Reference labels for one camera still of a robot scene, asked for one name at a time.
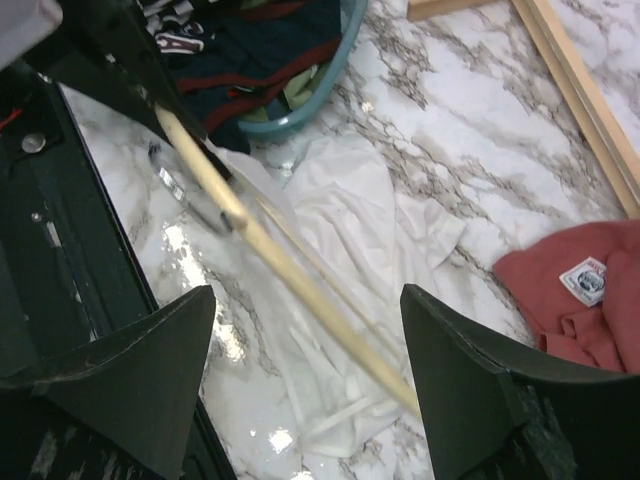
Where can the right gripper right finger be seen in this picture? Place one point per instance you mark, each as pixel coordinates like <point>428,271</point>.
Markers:
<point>493,408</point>

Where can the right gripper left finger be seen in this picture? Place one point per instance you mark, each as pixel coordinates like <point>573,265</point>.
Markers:
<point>119,407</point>

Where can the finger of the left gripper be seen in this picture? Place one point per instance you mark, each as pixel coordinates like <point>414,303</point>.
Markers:
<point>103,50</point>

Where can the cream wooden hanger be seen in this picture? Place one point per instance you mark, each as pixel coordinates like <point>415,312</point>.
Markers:
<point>284,267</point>

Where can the white tank top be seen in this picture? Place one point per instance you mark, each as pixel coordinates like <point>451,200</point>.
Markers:
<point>341,219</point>

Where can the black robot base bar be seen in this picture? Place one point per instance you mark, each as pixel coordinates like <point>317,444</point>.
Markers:
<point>69,275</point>

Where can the red graphic tank top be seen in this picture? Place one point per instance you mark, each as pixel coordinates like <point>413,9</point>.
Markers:
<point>578,290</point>

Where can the pile of dark clothes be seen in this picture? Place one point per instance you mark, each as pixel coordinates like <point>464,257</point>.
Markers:
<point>231,59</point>

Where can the clear blue plastic bin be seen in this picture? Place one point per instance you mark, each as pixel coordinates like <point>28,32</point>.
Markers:
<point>287,124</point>

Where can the wooden clothes rack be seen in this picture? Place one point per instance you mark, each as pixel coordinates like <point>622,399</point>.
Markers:
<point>610,145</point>

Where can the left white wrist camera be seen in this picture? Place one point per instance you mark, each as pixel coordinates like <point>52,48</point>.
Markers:
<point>24,24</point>

